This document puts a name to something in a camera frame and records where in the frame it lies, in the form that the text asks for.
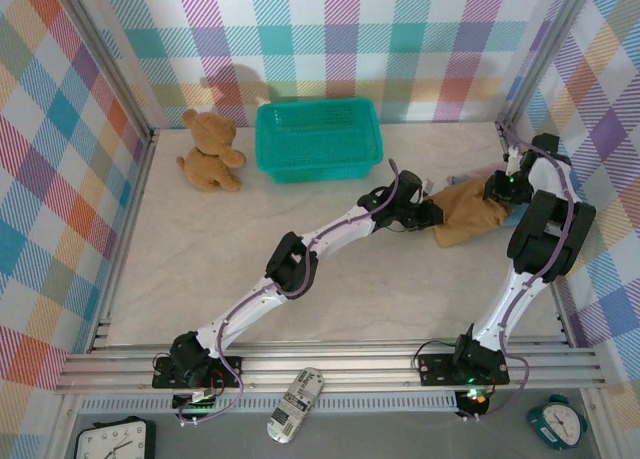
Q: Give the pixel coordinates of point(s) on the blue tank top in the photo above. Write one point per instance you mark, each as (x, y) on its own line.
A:
(515, 216)

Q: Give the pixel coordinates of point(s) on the brown tank top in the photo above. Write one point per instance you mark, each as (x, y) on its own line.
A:
(465, 214)

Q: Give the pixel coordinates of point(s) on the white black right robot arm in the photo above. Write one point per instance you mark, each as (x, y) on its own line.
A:
(520, 294)

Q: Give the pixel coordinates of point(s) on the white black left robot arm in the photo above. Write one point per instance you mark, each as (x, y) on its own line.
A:
(250, 304)

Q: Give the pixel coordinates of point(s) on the teal plastic basket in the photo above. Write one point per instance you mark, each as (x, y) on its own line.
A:
(315, 139)

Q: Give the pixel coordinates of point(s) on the brown teddy bear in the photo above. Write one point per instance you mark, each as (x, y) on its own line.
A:
(207, 154)

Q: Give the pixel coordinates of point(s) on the teal alarm clock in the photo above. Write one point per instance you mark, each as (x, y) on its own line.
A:
(557, 421)

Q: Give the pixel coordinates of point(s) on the aluminium frame side rail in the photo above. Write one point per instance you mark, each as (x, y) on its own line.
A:
(562, 314)
(127, 219)

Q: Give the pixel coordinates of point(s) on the aluminium frame post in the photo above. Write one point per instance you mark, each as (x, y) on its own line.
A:
(107, 64)
(547, 54)

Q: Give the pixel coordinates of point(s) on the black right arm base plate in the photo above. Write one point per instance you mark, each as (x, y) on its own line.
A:
(435, 369)

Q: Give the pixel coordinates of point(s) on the aluminium frame cross rail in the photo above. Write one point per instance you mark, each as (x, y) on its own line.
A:
(350, 364)

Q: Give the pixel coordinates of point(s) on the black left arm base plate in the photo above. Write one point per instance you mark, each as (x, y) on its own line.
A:
(230, 371)

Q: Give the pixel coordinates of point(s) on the black square wall clock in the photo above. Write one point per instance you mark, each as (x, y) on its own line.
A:
(112, 439)

